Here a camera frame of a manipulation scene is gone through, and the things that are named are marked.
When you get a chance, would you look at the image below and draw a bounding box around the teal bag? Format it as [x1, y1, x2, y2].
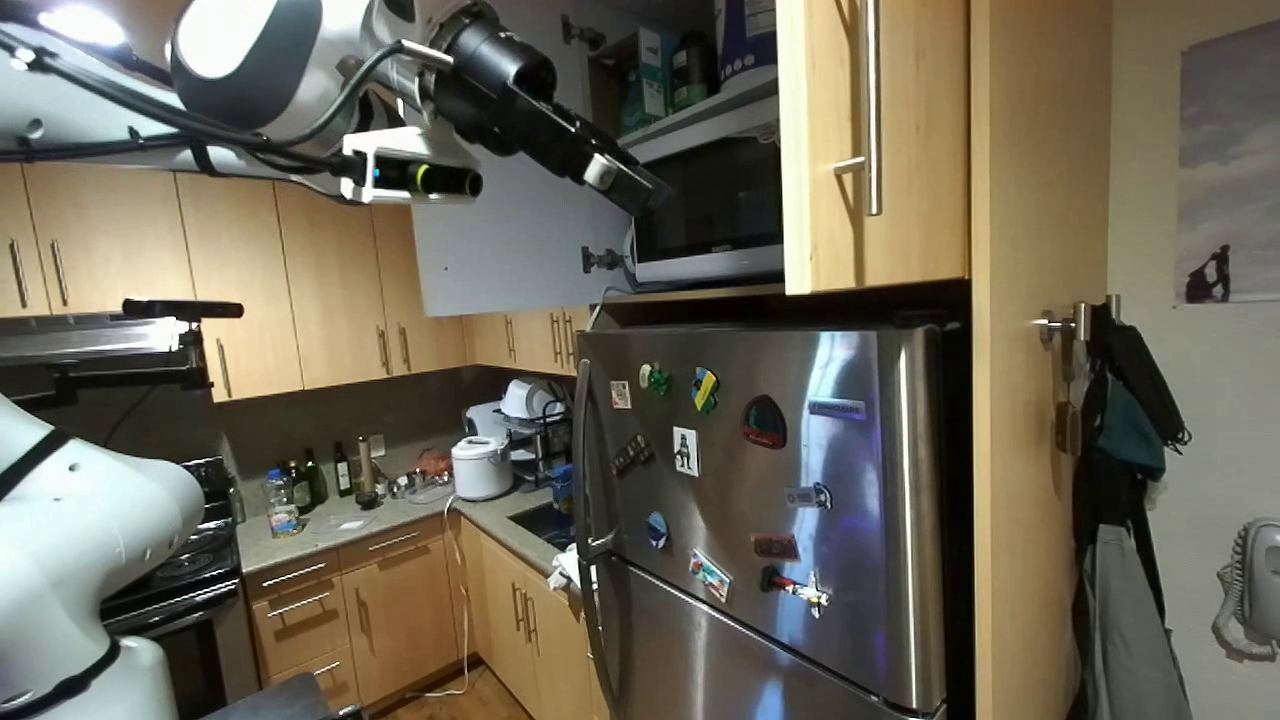
[1093, 376, 1172, 481]

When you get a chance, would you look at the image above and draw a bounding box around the small multicolour fridge magnet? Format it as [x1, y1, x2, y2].
[757, 563, 833, 617]

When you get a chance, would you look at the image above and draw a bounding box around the steel range hood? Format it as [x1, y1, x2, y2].
[0, 316, 213, 393]

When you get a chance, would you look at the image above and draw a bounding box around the silver black microwave oven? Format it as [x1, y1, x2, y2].
[627, 123, 789, 293]

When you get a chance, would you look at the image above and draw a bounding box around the yellow blue green magnet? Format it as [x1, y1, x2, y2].
[684, 363, 726, 414]

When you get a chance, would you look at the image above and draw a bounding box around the black stereo camera bar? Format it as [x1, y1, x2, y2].
[116, 297, 247, 322]

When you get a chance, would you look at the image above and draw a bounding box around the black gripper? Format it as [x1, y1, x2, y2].
[431, 0, 668, 207]

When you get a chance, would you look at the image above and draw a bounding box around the small red item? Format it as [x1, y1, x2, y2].
[407, 449, 458, 488]

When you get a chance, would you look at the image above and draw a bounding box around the rectangular picture fridge magnet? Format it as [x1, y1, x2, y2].
[684, 546, 738, 607]

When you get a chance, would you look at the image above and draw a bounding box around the grey wall picture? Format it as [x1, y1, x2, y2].
[1178, 13, 1280, 312]

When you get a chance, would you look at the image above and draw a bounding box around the blue carton box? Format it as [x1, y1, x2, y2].
[718, 0, 782, 88]

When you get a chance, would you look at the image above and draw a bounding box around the teal carton box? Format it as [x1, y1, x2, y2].
[617, 23, 680, 130]

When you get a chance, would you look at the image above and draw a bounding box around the wooden drawer base cabinet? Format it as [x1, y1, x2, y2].
[240, 537, 358, 714]

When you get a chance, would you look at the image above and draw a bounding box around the white rice cooker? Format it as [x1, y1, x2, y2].
[449, 431, 521, 504]

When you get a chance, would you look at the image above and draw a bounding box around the white wall phone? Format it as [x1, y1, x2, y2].
[1209, 514, 1280, 668]

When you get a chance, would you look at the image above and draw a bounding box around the dark jar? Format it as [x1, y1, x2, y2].
[668, 31, 722, 111]

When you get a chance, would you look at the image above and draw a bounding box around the white cloth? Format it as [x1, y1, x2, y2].
[545, 537, 594, 601]

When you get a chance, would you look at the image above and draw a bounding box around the stainless steel refrigerator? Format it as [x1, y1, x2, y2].
[572, 316, 967, 720]

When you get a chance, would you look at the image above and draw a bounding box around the long brown fridge magnet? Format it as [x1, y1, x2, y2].
[607, 431, 662, 481]

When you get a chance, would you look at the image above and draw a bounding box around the light wood cabinet door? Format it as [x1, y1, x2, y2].
[370, 205, 472, 379]
[172, 172, 308, 407]
[273, 185, 391, 397]
[20, 159, 199, 318]
[0, 164, 35, 318]

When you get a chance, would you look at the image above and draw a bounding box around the light wood wall cabinet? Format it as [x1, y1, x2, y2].
[458, 309, 594, 379]

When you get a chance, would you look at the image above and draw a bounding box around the white cupboard shelf board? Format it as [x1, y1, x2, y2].
[614, 68, 786, 150]

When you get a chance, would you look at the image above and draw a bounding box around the black stove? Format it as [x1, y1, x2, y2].
[102, 452, 261, 720]

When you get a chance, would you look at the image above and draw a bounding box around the dark glass bottle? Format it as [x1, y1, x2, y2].
[329, 438, 361, 498]
[298, 449, 332, 511]
[354, 431, 385, 514]

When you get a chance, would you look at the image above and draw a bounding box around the black jacket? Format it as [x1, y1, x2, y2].
[1069, 309, 1193, 630]

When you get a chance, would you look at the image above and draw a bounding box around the shield shaped fridge magnet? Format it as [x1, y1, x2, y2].
[742, 393, 794, 452]

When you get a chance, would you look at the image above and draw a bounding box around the white rounded appliance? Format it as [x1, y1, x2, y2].
[496, 376, 572, 429]

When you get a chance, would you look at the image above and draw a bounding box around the white kettle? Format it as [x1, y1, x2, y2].
[459, 401, 517, 443]

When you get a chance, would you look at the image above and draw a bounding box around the grey padded chair back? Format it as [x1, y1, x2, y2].
[204, 668, 338, 720]

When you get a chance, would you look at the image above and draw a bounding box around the steel bar door handle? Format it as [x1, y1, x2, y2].
[830, 0, 889, 218]

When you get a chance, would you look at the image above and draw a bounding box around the wooden base cabinet door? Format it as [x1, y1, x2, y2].
[458, 514, 527, 700]
[517, 555, 614, 720]
[338, 514, 466, 709]

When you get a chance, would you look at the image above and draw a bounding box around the white square magnet black figure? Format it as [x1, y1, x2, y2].
[668, 423, 704, 481]

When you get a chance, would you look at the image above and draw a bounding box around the clear plastic container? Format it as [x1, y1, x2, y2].
[261, 464, 303, 539]

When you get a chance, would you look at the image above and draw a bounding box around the grey garment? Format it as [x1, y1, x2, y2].
[1075, 520, 1198, 720]

